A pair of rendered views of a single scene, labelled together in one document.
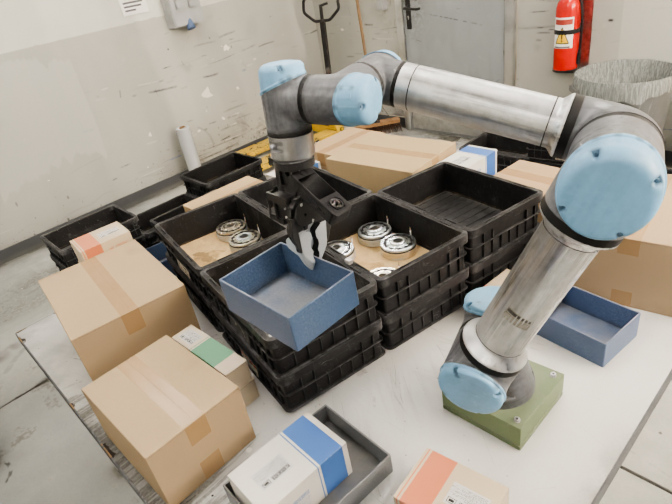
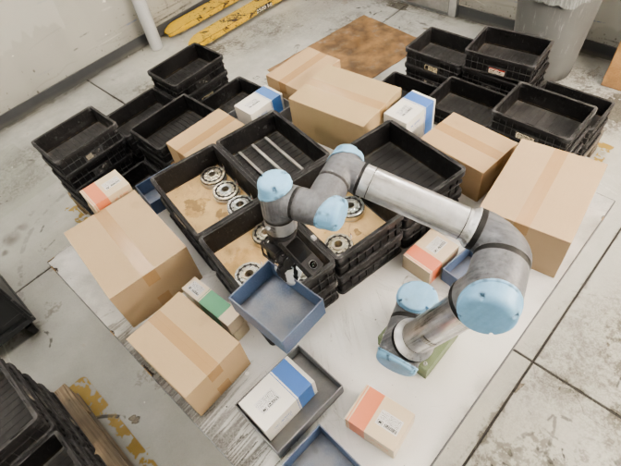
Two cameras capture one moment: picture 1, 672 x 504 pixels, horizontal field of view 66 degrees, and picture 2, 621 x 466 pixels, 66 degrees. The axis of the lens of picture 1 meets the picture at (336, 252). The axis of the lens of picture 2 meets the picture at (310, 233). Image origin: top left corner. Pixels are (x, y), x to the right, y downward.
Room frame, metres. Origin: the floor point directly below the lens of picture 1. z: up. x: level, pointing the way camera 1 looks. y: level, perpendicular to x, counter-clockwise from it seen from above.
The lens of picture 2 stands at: (0.12, -0.03, 2.17)
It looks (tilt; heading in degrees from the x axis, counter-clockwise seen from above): 51 degrees down; 1
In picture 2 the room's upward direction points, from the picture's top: 11 degrees counter-clockwise
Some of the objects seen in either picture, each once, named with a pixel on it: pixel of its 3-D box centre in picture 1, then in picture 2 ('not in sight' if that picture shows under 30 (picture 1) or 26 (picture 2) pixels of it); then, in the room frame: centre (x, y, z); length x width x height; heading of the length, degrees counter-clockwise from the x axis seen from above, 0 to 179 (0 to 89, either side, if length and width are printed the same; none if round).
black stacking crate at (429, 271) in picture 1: (379, 249); (335, 214); (1.25, -0.12, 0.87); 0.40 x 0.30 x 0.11; 29
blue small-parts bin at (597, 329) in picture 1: (581, 321); (479, 278); (0.96, -0.56, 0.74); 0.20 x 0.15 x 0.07; 32
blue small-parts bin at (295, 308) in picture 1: (288, 291); (277, 304); (0.78, 0.10, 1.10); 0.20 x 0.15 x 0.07; 40
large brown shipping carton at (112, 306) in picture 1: (120, 310); (134, 255); (1.28, 0.65, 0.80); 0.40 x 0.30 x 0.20; 33
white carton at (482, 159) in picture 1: (467, 168); (409, 115); (1.76, -0.53, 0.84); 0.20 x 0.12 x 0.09; 128
